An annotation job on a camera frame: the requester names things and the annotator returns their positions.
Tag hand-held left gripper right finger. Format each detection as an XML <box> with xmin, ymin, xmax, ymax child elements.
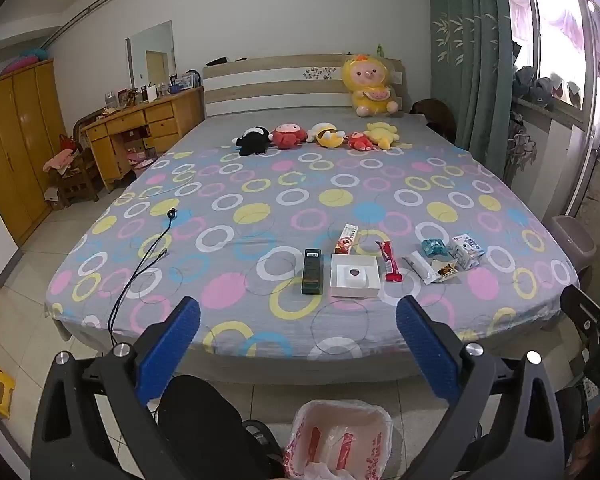
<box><xmin>395</xmin><ymin>295</ymin><xmax>571</xmax><ymax>480</ymax></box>

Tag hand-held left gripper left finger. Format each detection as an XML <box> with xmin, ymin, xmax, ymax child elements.
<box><xmin>30</xmin><ymin>296</ymin><xmax>203</xmax><ymax>480</ymax></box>

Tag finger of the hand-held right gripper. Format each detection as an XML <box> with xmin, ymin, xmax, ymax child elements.
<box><xmin>561</xmin><ymin>284</ymin><xmax>600</xmax><ymax>348</ymax></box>

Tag brown snack wrapper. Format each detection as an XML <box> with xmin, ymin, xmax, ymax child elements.
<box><xmin>431</xmin><ymin>259</ymin><xmax>459</xmax><ymax>281</ymax></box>

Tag white plastic wrapper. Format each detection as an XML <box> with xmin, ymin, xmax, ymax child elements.
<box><xmin>404</xmin><ymin>251</ymin><xmax>440</xmax><ymax>285</ymax></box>

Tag red snack wrapper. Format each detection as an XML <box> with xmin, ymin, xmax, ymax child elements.
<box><xmin>375</xmin><ymin>240</ymin><xmax>403</xmax><ymax>282</ymax></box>

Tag teal packet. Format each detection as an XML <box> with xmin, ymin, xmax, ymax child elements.
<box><xmin>420</xmin><ymin>238</ymin><xmax>447</xmax><ymax>260</ymax></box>

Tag white blue milk carton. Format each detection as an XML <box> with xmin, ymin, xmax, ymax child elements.
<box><xmin>447</xmin><ymin>234</ymin><xmax>487</xmax><ymax>270</ymax></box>

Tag white red-printed plastic bag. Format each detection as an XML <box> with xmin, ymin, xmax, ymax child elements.
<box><xmin>282</xmin><ymin>399</ymin><xmax>393</xmax><ymax>480</ymax></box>

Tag red white toothpaste box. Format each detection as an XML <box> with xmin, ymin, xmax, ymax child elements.
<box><xmin>334</xmin><ymin>224</ymin><xmax>359</xmax><ymax>256</ymax></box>

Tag black rectangular box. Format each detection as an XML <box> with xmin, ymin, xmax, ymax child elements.
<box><xmin>301</xmin><ymin>248</ymin><xmax>324</xmax><ymax>296</ymax></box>

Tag person's left leg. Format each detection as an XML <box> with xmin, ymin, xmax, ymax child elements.
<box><xmin>152</xmin><ymin>374</ymin><xmax>248</xmax><ymax>480</ymax></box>

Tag dark slipper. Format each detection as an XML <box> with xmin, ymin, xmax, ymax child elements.
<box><xmin>240</xmin><ymin>417</ymin><xmax>287</xmax><ymax>480</ymax></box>

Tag metal ornamental stand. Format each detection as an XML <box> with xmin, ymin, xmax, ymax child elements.
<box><xmin>505</xmin><ymin>110</ymin><xmax>538</xmax><ymax>181</ymax></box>

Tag dark wooden chair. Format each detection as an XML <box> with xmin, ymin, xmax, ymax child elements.
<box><xmin>50</xmin><ymin>132</ymin><xmax>101</xmax><ymax>206</ymax></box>

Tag grey slipper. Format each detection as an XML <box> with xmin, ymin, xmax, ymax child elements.
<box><xmin>530</xmin><ymin>76</ymin><xmax>555</xmax><ymax>108</ymax></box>
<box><xmin>550</xmin><ymin>72</ymin><xmax>586</xmax><ymax>108</ymax></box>
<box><xmin>512</xmin><ymin>66</ymin><xmax>536</xmax><ymax>98</ymax></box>

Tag pink clothes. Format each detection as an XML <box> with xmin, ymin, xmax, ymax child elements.
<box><xmin>42</xmin><ymin>152</ymin><xmax>76</xmax><ymax>171</ymax></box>

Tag black white plush toy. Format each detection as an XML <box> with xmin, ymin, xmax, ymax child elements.
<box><xmin>232</xmin><ymin>126</ymin><xmax>272</xmax><ymax>157</ymax></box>

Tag yellow duck plush toy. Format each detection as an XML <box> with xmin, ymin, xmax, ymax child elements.
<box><xmin>364</xmin><ymin>121</ymin><xmax>400</xmax><ymax>151</ymax></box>

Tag yellow wooden desk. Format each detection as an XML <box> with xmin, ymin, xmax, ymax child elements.
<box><xmin>81</xmin><ymin>86</ymin><xmax>205</xmax><ymax>192</ymax></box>

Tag dark brown chair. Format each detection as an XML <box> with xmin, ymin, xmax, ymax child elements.
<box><xmin>410</xmin><ymin>98</ymin><xmax>456</xmax><ymax>143</ymax></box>

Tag yellow bee plush toy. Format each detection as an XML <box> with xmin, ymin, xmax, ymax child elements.
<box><xmin>309</xmin><ymin>122</ymin><xmax>345</xmax><ymax>149</ymax></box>

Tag group of small desk ornaments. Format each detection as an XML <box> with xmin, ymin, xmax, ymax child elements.
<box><xmin>102</xmin><ymin>72</ymin><xmax>201</xmax><ymax>110</ymax></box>

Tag yellow wooden wardrobe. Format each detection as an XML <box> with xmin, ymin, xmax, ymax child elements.
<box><xmin>0</xmin><ymin>58</ymin><xmax>68</xmax><ymax>246</ymax></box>

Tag large yellow pig plush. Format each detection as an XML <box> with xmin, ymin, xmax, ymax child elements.
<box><xmin>342</xmin><ymin>55</ymin><xmax>400</xmax><ymax>117</ymax></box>

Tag window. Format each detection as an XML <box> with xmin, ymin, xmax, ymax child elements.
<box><xmin>500</xmin><ymin>0</ymin><xmax>600</xmax><ymax>166</ymax></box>

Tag green leaf-print curtain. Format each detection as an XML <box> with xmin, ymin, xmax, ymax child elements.
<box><xmin>426</xmin><ymin>0</ymin><xmax>513</xmax><ymax>181</ymax></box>

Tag beige white headboard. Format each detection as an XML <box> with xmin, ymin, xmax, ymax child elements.
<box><xmin>202</xmin><ymin>54</ymin><xmax>403</xmax><ymax>121</ymax></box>

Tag black cable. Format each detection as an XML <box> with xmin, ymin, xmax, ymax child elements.
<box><xmin>107</xmin><ymin>208</ymin><xmax>181</xmax><ymax>346</ymax></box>

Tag bed with ring-patterned sheet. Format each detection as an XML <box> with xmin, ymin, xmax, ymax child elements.
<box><xmin>45</xmin><ymin>110</ymin><xmax>581</xmax><ymax>386</ymax></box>

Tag wall mirror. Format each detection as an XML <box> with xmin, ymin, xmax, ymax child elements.
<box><xmin>125</xmin><ymin>21</ymin><xmax>176</xmax><ymax>92</ymax></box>

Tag pink teal inflatable ring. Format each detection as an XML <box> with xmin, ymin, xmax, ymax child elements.
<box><xmin>0</xmin><ymin>48</ymin><xmax>48</xmax><ymax>76</ymax></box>

